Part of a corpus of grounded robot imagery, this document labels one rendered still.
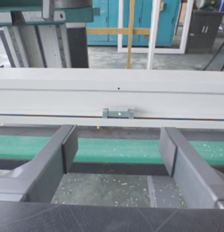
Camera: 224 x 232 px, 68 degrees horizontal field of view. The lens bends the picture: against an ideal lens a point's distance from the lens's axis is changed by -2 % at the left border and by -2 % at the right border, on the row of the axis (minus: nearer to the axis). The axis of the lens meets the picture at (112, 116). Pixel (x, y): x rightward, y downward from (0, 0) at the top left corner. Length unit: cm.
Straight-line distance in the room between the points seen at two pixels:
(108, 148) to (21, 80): 16
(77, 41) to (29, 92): 99
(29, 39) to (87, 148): 102
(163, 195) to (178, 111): 13
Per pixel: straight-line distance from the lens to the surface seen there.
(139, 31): 250
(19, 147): 27
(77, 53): 128
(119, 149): 23
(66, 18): 88
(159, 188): 26
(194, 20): 382
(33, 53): 121
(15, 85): 29
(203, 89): 28
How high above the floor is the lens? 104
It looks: 38 degrees down
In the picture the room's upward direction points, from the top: straight up
